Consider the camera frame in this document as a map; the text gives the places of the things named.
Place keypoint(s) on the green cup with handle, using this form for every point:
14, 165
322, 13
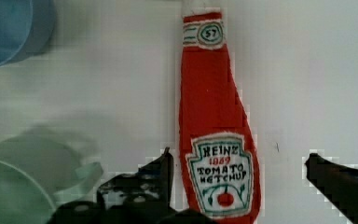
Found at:
37, 175

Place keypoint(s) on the blue bowl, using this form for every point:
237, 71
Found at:
25, 28

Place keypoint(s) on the red felt ketchup bottle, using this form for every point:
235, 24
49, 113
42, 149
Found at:
220, 168

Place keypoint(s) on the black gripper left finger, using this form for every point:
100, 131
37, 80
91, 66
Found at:
140, 198

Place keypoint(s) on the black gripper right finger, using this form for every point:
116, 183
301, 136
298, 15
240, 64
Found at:
338, 183

